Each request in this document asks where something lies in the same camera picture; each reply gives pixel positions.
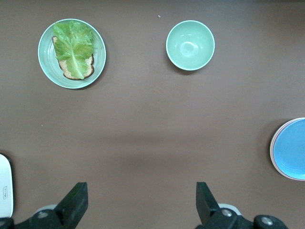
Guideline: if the green plate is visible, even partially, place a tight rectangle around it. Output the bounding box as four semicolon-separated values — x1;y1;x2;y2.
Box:
38;18;107;90

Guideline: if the bread slice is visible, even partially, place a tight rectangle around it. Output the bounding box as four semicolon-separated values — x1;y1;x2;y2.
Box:
51;35;95;81

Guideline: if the green lettuce leaf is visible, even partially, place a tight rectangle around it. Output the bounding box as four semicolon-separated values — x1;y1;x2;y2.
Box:
51;20;96;80

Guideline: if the blue plate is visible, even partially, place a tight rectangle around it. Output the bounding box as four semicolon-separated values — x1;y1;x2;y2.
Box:
273;118;305;179

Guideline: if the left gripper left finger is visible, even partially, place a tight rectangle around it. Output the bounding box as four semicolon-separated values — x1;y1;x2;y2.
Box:
0;182;89;229

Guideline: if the green bowl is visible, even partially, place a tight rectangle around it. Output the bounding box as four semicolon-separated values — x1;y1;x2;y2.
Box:
165;20;215;72

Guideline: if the beige plate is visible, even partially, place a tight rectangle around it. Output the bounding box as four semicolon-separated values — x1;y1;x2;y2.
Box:
269;117;305;181

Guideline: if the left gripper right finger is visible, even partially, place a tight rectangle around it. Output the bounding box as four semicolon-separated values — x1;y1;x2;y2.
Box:
195;182;288;229

